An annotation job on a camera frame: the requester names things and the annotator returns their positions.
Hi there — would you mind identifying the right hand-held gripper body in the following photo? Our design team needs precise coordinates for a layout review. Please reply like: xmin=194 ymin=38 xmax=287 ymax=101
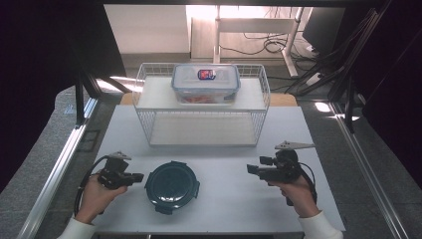
xmin=264 ymin=140 xmax=316 ymax=184

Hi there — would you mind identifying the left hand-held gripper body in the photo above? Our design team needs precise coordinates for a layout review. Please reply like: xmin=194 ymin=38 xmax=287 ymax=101
xmin=98 ymin=151 xmax=133 ymax=191

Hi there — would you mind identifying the round glass container teal lid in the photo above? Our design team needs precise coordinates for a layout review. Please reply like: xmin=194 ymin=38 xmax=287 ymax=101
xmin=144 ymin=160 xmax=201 ymax=216

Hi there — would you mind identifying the white wire storage rack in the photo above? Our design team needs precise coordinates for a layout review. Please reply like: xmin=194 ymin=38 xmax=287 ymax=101
xmin=131 ymin=62 xmax=272 ymax=148

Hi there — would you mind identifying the square clear plastic food container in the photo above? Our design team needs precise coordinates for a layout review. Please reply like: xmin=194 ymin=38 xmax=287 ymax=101
xmin=170 ymin=63 xmax=242 ymax=105

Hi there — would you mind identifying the person's left hand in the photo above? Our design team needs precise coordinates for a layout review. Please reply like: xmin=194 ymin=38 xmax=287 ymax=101
xmin=75 ymin=173 xmax=129 ymax=225

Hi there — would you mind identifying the person's right hand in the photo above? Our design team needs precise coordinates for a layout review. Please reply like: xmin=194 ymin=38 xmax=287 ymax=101
xmin=268 ymin=175 xmax=321 ymax=219

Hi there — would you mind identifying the light wooden board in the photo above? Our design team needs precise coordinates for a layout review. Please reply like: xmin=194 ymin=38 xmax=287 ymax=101
xmin=119 ymin=92 xmax=299 ymax=108

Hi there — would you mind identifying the black metal stand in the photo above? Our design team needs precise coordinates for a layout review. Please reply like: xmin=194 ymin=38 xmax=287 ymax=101
xmin=327 ymin=73 xmax=356 ymax=134
xmin=74 ymin=70 xmax=132 ymax=129

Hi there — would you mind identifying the dark curtain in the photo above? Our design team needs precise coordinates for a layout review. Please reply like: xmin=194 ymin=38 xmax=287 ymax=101
xmin=0 ymin=0 xmax=127 ymax=194
xmin=350 ymin=0 xmax=422 ymax=191

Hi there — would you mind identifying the dark monitor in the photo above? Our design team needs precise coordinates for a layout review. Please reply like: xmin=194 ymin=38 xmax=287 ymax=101
xmin=302 ymin=6 xmax=346 ymax=56

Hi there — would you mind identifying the left hand-held gripper black cable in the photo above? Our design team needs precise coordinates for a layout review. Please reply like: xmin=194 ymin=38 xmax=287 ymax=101
xmin=73 ymin=154 xmax=110 ymax=217

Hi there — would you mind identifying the hand-held gripper black cable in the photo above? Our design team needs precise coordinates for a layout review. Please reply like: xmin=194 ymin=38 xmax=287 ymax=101
xmin=299 ymin=161 xmax=318 ymax=204
xmin=73 ymin=154 xmax=110 ymax=217

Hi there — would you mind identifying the right hand-held gripper black cable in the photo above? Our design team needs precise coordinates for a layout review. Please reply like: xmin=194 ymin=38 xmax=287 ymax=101
xmin=299 ymin=161 xmax=318 ymax=204

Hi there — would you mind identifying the silver metal rail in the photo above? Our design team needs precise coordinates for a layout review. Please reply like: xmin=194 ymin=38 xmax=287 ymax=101
xmin=330 ymin=101 xmax=411 ymax=239
xmin=16 ymin=98 xmax=100 ymax=239

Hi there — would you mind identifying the black cable on floor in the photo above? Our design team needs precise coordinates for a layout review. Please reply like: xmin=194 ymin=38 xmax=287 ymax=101
xmin=219 ymin=31 xmax=319 ymax=63

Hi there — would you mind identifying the black cable bundle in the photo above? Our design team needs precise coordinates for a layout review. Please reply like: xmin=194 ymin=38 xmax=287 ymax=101
xmin=284 ymin=9 xmax=380 ymax=98

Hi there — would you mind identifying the white metal desk frame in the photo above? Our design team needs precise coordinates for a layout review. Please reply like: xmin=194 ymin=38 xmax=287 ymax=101
xmin=213 ymin=5 xmax=305 ymax=79

